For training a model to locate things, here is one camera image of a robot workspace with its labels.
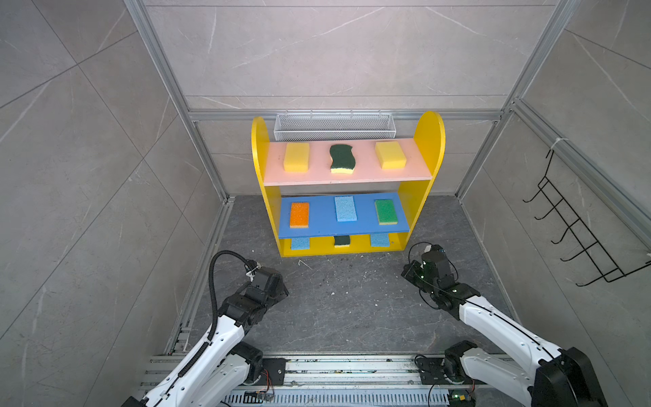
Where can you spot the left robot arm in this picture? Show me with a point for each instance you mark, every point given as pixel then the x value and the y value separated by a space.
pixel 221 361

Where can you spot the orange sponge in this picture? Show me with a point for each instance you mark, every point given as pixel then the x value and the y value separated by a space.
pixel 299 215

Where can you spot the dark green sponge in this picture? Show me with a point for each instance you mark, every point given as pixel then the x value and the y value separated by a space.
pixel 342 241
pixel 343 160

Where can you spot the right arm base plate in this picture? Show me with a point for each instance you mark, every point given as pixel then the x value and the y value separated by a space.
pixel 436 370

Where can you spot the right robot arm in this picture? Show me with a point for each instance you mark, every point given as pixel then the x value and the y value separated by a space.
pixel 536 373

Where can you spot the white wire mesh basket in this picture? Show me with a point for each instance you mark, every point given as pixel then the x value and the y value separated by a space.
pixel 333 127

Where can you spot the blue sponge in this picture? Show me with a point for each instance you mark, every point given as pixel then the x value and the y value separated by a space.
pixel 380 240
pixel 345 209
pixel 300 243

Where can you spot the bright green sponge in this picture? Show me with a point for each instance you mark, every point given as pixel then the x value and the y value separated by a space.
pixel 385 212

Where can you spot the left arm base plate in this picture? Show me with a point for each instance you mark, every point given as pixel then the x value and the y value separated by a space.
pixel 272 373

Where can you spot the yellow sponge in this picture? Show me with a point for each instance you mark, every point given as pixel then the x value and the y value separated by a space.
pixel 297 157
pixel 390 155

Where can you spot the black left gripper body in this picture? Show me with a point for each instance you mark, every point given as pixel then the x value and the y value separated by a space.
pixel 281 292

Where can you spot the black wire hook rack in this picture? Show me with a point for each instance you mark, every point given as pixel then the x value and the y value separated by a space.
pixel 589 246

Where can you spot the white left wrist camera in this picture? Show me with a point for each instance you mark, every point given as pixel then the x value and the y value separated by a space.
pixel 251 267

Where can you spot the aluminium mounting rail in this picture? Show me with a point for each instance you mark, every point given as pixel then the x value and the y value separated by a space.
pixel 349 380

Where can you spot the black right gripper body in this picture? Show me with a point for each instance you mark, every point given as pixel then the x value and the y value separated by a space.
pixel 416 275

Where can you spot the yellow shelf with coloured boards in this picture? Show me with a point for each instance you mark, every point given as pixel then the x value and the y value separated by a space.
pixel 409 188

